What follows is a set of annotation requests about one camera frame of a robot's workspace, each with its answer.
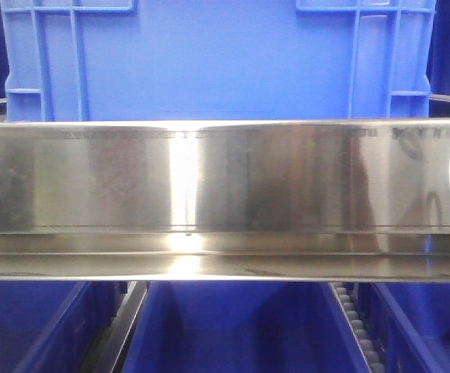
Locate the large blue crate upper shelf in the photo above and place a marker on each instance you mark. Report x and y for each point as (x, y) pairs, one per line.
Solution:
(216, 60)

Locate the blue bin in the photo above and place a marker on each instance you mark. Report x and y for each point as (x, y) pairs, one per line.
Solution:
(408, 323)
(49, 326)
(242, 326)

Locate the blue bin lower centre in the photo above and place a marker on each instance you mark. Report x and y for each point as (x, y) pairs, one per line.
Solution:
(242, 326)

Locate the roller track right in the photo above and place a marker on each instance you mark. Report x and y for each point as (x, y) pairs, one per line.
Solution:
(359, 332)

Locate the stainless steel shelf front rail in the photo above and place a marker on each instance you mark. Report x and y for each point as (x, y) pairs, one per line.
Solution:
(315, 200)

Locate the metal divider rail left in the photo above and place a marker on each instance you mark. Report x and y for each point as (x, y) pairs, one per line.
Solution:
(109, 349)

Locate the blue bin lower right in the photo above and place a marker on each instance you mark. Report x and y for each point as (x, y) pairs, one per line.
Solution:
(408, 323)

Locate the blue bin lower left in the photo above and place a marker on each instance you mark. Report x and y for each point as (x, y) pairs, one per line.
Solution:
(49, 326)

